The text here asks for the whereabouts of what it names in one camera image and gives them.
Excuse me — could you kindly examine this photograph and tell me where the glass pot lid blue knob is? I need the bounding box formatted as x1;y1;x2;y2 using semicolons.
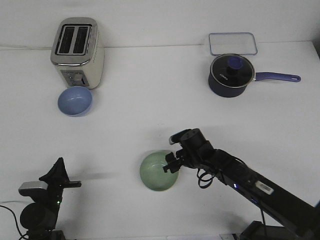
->
210;53;255;88

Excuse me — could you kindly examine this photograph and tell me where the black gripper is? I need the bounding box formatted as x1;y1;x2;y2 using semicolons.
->
39;157;82;200
163;128;213;174

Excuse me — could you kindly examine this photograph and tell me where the white toaster power cord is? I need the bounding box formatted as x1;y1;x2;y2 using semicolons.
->
0;44;54;51

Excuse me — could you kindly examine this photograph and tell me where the silver two-slot toaster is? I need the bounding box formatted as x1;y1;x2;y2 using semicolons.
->
50;17;105;89

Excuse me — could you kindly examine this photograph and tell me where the blue bowl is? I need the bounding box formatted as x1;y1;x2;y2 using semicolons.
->
57;86;93;117

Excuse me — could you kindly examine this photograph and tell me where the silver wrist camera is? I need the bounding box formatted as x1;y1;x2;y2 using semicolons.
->
168;128;191;145
18;181;48;197

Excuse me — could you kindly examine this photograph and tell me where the black cable right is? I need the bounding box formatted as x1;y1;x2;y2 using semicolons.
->
196;167;216;189

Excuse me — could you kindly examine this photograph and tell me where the black cable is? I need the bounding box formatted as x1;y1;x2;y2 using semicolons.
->
196;167;216;189
0;204;29;240

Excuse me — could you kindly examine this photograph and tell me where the clear plastic container lid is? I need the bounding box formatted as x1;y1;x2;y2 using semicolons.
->
208;32;258;56

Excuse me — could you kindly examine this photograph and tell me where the black cable left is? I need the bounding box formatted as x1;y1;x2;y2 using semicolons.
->
0;204;29;240

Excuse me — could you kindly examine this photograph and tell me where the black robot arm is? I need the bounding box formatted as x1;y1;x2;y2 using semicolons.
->
18;157;82;240
163;128;320;240

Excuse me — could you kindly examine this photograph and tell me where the dark blue saucepan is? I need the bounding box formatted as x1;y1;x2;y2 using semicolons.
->
208;71;301;98

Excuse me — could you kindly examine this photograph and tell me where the green bowl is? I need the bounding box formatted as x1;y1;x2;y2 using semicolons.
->
139;150;179;192

